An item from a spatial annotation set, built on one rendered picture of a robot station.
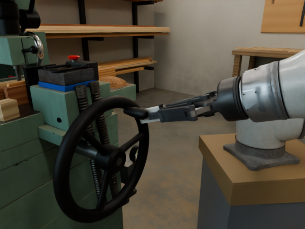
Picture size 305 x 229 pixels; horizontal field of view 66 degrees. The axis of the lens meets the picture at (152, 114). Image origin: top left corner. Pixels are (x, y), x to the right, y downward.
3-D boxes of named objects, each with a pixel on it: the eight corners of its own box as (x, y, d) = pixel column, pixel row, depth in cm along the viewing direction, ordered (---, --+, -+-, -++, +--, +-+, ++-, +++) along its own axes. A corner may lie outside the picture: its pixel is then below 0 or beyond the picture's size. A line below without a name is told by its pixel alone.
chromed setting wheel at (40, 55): (41, 70, 79) (34, 31, 74) (21, 67, 85) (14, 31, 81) (48, 69, 81) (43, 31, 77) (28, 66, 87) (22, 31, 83)
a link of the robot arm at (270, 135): (235, 129, 90) (238, 72, 84) (288, 133, 84) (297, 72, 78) (234, 146, 76) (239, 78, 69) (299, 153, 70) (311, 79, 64)
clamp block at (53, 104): (68, 133, 52) (62, 94, 49) (33, 121, 59) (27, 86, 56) (113, 114, 64) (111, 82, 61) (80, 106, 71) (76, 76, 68)
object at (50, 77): (65, 92, 51) (61, 66, 49) (36, 85, 56) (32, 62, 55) (107, 81, 61) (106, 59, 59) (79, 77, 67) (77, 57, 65)
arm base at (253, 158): (257, 138, 96) (258, 125, 95) (301, 163, 75) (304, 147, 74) (216, 143, 92) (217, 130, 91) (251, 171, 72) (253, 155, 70)
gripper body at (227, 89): (248, 71, 42) (201, 82, 48) (234, 79, 35) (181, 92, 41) (257, 111, 43) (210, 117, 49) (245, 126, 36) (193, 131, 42)
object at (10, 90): (10, 107, 60) (6, 88, 58) (7, 106, 61) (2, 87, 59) (65, 93, 73) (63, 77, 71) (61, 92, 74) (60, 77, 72)
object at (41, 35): (27, 67, 83) (20, 32, 79) (16, 66, 86) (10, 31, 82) (51, 64, 90) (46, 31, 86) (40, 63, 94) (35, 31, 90)
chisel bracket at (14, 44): (13, 72, 60) (6, 37, 57) (-12, 67, 67) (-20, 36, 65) (40, 68, 66) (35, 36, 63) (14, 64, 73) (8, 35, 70)
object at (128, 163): (129, 186, 87) (128, 167, 85) (105, 175, 94) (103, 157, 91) (142, 175, 94) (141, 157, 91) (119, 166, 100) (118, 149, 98)
